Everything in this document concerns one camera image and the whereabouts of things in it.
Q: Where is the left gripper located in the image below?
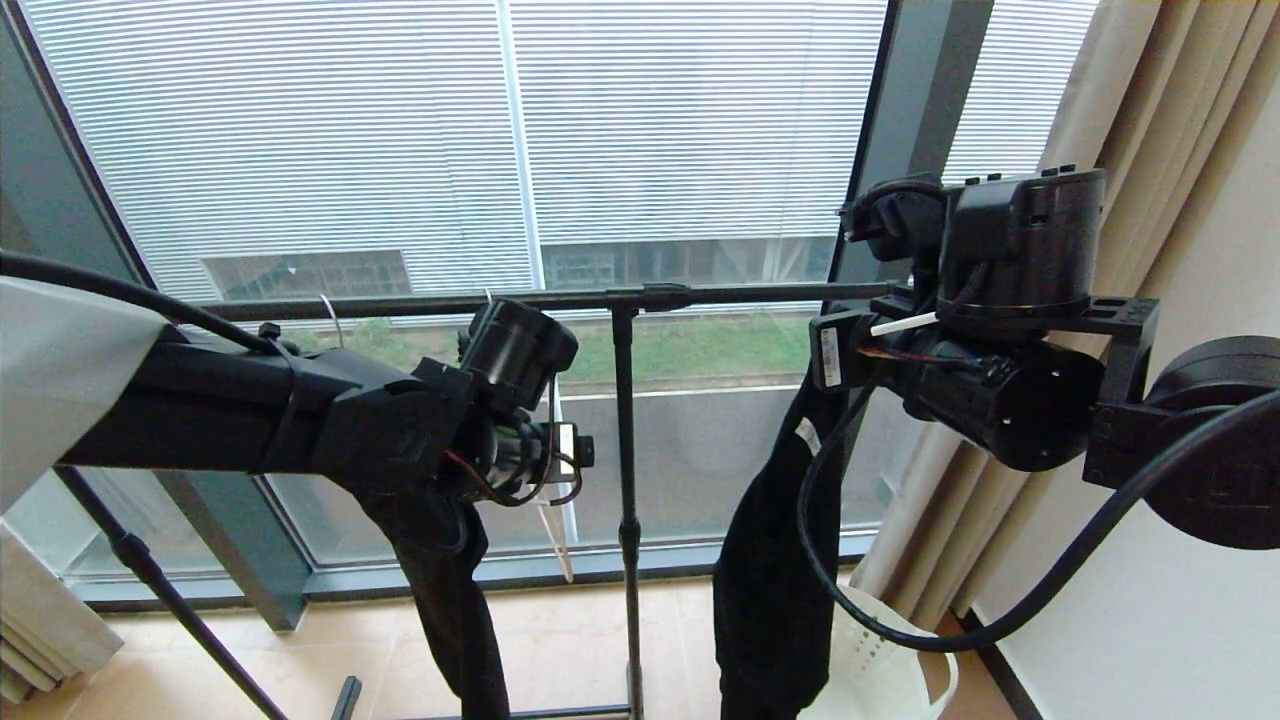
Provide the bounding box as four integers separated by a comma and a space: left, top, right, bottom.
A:
505, 420, 597, 493

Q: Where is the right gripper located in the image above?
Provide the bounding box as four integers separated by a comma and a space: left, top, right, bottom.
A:
808, 305, 931, 399

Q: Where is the black garment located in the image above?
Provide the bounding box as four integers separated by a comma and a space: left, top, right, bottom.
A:
711, 368, 853, 720
358, 485, 513, 720

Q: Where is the pink clothes hanger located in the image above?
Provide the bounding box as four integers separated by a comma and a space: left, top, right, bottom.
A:
533, 375, 578, 584

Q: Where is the black clothes rack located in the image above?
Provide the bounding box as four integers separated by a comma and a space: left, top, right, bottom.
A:
50, 282, 901, 720

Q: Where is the white laundry basket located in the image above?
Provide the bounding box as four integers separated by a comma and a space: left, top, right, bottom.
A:
798, 584, 960, 720

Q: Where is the beige curtain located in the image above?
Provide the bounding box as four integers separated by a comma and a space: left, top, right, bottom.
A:
0, 520, 127, 707
850, 0, 1271, 633

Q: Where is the window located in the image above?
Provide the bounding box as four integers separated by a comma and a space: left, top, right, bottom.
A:
0, 0, 1101, 633

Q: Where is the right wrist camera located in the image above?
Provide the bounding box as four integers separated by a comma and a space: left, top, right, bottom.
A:
838, 176, 953, 265

